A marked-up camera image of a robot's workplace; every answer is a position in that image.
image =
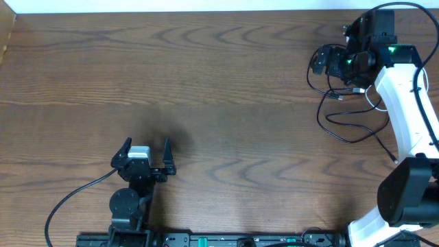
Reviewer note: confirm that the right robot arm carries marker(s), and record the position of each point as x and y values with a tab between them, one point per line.
407	200

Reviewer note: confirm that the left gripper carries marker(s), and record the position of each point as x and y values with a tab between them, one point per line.
159	176

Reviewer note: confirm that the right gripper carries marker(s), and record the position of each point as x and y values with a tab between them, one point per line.
336	53

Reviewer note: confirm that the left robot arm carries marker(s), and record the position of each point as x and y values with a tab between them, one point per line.
130	206

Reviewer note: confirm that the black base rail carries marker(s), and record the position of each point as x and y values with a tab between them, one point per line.
204	240

